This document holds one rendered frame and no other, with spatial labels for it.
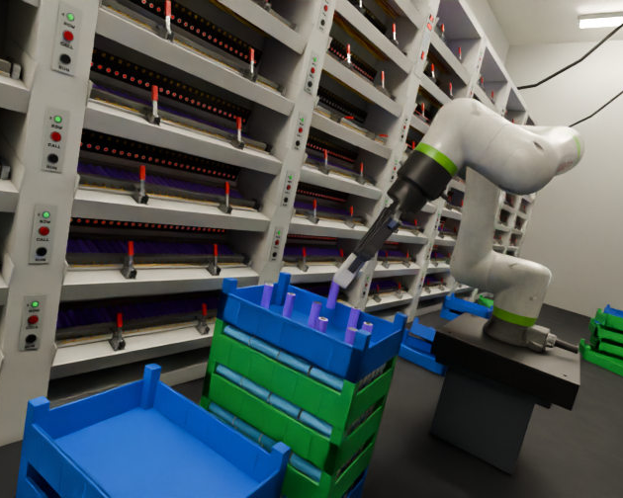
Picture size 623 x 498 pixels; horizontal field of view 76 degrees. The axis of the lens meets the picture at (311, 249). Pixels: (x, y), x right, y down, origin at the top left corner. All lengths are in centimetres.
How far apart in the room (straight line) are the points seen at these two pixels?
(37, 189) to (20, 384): 42
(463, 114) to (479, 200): 52
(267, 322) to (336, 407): 18
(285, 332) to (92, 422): 33
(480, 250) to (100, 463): 111
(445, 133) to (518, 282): 67
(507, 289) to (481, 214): 24
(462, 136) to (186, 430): 69
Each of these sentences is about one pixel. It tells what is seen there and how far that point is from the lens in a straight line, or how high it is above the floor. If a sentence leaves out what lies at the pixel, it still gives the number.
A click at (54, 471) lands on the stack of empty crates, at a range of 66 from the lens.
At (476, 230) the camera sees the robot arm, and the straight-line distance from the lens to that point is 132.
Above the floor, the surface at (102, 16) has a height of 92.
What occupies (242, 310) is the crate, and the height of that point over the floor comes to 43.
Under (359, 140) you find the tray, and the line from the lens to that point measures 168.
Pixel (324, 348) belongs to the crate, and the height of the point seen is 43.
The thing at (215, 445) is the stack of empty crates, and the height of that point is 25.
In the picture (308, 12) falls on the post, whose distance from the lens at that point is 145.
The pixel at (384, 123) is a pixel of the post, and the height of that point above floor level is 105.
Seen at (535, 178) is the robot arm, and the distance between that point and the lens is 78.
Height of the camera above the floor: 67
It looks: 8 degrees down
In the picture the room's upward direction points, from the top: 12 degrees clockwise
